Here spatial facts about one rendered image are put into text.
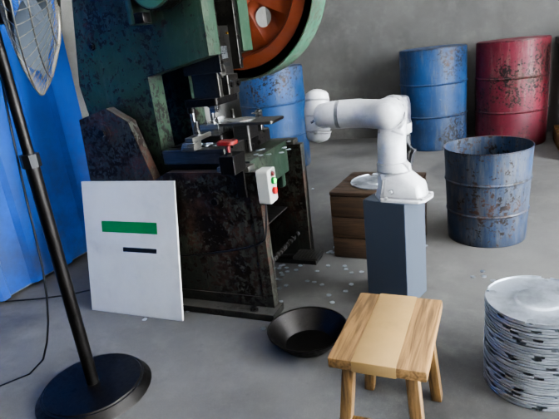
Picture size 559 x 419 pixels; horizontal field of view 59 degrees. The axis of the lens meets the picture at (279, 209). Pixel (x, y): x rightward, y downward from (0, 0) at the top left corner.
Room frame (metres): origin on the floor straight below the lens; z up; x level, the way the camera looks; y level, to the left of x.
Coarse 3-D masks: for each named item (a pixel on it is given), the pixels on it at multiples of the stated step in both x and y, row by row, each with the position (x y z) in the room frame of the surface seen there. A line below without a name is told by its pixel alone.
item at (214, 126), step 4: (216, 120) 2.25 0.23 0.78; (220, 120) 2.23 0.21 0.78; (224, 120) 2.22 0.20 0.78; (204, 124) 2.16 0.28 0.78; (208, 124) 2.15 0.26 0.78; (212, 124) 2.13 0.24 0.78; (216, 124) 2.12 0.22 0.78; (200, 128) 2.15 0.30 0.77; (204, 128) 2.15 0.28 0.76; (208, 128) 2.14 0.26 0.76; (212, 128) 2.13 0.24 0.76; (216, 128) 2.12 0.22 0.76; (220, 128) 2.14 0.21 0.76; (224, 128) 2.16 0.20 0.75; (228, 128) 2.19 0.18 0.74; (232, 128) 2.23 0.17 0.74; (212, 132) 2.13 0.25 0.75; (216, 132) 2.12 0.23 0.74; (220, 132) 2.13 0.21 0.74
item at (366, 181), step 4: (360, 176) 2.54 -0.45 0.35; (364, 176) 2.54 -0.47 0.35; (368, 176) 2.53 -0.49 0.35; (372, 176) 2.52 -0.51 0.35; (376, 176) 2.51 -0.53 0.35; (352, 180) 2.48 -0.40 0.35; (356, 180) 2.48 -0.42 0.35; (360, 180) 2.47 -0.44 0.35; (364, 180) 2.46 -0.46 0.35; (368, 180) 2.43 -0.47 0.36; (372, 180) 2.42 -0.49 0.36; (376, 180) 2.41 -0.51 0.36; (352, 184) 2.43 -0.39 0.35; (356, 184) 2.42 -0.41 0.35; (360, 184) 2.41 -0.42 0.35; (364, 184) 2.40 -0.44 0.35; (368, 184) 2.39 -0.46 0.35; (372, 184) 2.38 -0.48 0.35; (376, 184) 2.36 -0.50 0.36; (360, 188) 2.33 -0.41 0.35; (364, 188) 2.31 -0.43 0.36; (368, 188) 2.32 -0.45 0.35; (372, 188) 2.31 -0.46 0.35; (376, 188) 2.31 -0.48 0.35
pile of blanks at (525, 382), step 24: (504, 336) 1.20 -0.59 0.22; (528, 336) 1.15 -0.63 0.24; (552, 336) 1.12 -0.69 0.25; (504, 360) 1.19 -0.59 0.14; (528, 360) 1.15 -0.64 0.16; (552, 360) 1.13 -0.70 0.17; (504, 384) 1.20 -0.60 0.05; (528, 384) 1.14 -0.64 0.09; (552, 384) 1.12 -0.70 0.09; (528, 408) 1.14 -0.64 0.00; (552, 408) 1.12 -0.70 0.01
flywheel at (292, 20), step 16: (256, 0) 2.50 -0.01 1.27; (272, 0) 2.46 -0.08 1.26; (288, 0) 2.43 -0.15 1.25; (304, 0) 2.36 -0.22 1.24; (272, 16) 2.47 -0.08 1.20; (288, 16) 2.40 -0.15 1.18; (304, 16) 2.41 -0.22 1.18; (256, 32) 2.50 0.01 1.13; (272, 32) 2.47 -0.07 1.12; (288, 32) 2.40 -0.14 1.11; (256, 48) 2.51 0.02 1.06; (272, 48) 2.44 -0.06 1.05; (288, 48) 2.47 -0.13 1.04; (256, 64) 2.47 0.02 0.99
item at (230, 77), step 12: (228, 36) 2.23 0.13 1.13; (228, 48) 2.22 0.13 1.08; (228, 60) 2.20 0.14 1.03; (228, 72) 2.19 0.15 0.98; (192, 84) 2.16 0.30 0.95; (204, 84) 2.13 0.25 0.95; (216, 84) 2.11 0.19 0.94; (228, 84) 2.12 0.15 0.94; (204, 96) 2.13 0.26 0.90; (216, 96) 2.11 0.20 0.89
